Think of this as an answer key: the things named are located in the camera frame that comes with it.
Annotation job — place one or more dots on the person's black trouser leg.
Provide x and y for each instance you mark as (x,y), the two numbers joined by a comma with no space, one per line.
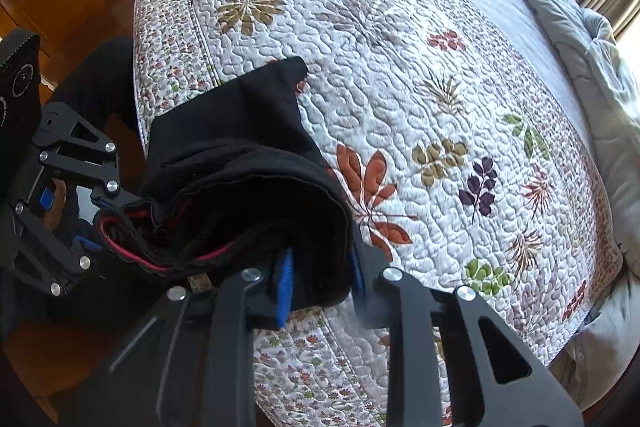
(100,77)

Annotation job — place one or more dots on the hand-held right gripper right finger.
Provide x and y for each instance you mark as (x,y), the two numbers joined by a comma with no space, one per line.
(358,272)

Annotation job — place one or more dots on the grey duvet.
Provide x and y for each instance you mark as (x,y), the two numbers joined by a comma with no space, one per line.
(600,82)

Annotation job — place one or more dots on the black pants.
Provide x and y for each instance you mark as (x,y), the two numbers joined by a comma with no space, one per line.
(240,207)

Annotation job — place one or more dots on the floral quilted bedspread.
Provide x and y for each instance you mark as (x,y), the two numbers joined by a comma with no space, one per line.
(400,82)

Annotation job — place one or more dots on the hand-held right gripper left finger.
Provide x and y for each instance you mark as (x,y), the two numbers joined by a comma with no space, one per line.
(285,279)

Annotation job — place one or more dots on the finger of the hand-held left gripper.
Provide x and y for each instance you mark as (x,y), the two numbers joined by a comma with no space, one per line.
(55,252)
(85,142)

